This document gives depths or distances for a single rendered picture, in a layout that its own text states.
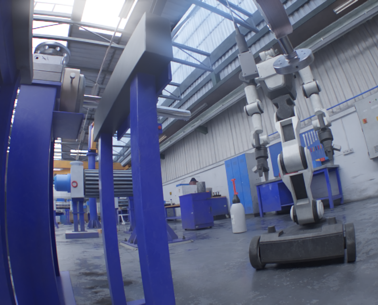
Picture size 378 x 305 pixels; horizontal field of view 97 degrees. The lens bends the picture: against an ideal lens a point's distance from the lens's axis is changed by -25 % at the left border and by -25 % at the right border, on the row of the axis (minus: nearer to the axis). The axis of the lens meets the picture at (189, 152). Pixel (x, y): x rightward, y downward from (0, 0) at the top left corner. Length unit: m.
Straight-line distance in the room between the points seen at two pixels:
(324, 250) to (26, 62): 1.42
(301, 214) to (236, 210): 1.85
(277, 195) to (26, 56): 5.13
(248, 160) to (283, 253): 5.21
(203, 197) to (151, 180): 4.09
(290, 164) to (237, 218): 1.98
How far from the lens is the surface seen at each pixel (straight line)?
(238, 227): 3.19
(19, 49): 0.69
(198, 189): 4.66
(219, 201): 7.31
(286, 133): 1.46
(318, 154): 5.49
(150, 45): 0.51
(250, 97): 1.67
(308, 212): 1.41
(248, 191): 6.16
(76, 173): 4.75
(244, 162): 6.25
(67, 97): 1.23
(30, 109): 0.99
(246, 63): 0.99
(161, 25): 0.58
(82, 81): 1.31
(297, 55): 1.07
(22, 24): 0.62
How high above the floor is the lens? 0.40
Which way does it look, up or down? 15 degrees up
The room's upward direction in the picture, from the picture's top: 6 degrees counter-clockwise
